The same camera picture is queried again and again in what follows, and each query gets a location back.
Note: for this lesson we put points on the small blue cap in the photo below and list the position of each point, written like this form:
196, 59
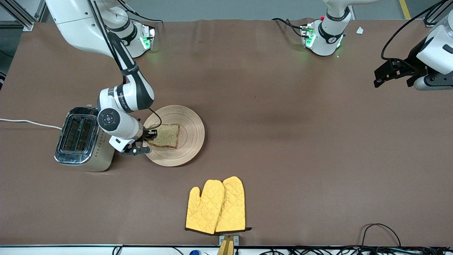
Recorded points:
194, 253

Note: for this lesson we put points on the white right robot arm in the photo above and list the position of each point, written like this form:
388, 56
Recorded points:
81, 28

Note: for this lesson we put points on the brown bread slice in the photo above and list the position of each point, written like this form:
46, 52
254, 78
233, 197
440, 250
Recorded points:
167, 136

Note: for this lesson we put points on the cream and chrome toaster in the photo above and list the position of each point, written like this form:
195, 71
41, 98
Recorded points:
79, 141

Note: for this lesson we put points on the yellow quilted oven mitt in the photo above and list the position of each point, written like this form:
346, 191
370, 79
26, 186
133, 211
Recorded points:
233, 205
203, 209

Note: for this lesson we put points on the brown table cover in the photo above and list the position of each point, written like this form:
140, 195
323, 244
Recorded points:
283, 141

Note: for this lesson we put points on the aluminium frame post with bracket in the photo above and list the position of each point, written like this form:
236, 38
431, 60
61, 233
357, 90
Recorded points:
430, 22
28, 26

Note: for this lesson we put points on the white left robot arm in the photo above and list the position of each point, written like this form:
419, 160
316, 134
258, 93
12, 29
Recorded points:
327, 39

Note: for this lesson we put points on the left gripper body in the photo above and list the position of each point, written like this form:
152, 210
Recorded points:
412, 61

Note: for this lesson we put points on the round wooden plate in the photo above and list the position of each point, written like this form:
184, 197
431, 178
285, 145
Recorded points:
191, 138

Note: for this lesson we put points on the yellow wooden stick with bracket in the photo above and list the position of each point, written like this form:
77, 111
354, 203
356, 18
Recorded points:
226, 248

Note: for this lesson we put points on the small white paper scrap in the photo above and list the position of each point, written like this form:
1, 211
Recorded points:
360, 30

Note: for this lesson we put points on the white table edge rail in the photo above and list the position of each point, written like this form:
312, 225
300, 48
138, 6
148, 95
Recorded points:
53, 250

